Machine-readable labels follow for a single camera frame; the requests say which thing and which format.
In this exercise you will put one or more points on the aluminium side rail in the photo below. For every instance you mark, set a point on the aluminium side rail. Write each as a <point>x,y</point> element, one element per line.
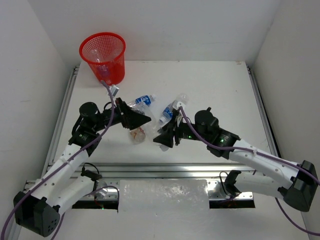
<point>60,120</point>
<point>272,145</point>

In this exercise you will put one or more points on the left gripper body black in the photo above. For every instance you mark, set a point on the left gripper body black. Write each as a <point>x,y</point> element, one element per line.
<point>122,114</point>

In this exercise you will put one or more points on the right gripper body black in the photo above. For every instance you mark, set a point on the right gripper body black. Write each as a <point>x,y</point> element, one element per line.
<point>183,131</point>

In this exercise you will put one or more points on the red cap crushed bottle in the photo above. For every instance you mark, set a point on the red cap crushed bottle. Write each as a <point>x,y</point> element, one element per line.
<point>137,135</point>

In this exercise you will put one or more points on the red mesh waste bin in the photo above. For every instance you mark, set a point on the red mesh waste bin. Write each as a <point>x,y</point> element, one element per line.
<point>105,42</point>

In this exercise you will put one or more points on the right aluminium side rail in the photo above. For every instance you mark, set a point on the right aluminium side rail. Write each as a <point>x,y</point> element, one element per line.
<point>272,145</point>

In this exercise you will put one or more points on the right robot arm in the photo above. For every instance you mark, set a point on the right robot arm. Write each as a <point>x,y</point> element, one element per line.
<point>294,183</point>

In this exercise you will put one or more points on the aluminium front rail frame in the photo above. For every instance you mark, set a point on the aluminium front rail frame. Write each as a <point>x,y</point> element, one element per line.
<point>107,193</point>

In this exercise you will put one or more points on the clear bottle white cap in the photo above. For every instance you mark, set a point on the clear bottle white cap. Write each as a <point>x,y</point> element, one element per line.
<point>114,54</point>

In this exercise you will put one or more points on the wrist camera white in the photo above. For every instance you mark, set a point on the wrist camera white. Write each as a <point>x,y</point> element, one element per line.
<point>113,90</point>
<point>176,112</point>

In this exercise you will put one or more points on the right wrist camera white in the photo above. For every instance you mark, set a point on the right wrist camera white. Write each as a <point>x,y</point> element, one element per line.
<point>176,112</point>

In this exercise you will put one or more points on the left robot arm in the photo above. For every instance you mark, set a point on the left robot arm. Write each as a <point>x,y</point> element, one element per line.
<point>41,208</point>

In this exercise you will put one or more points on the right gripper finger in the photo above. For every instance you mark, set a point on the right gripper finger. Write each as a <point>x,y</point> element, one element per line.
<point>168,127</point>
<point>165,137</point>

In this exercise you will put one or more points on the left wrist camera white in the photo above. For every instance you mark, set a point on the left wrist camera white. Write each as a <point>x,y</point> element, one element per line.
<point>113,90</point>

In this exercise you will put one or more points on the left aluminium side rail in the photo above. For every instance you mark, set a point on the left aluminium side rail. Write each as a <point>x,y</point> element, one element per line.
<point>60,120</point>

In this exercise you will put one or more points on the blue label bottle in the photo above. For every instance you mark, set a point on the blue label bottle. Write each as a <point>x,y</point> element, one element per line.
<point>167,113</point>
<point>146,99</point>
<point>102,71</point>

